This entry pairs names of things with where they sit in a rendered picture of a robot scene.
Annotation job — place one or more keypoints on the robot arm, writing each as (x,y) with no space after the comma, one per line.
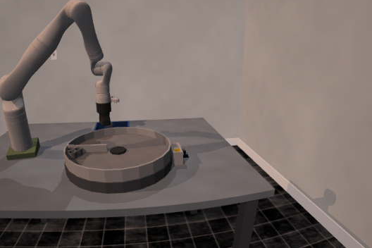
(36,54)

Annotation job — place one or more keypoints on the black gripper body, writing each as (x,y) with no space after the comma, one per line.
(103,102)

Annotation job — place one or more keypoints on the blue open crate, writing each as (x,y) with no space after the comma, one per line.
(116,124)

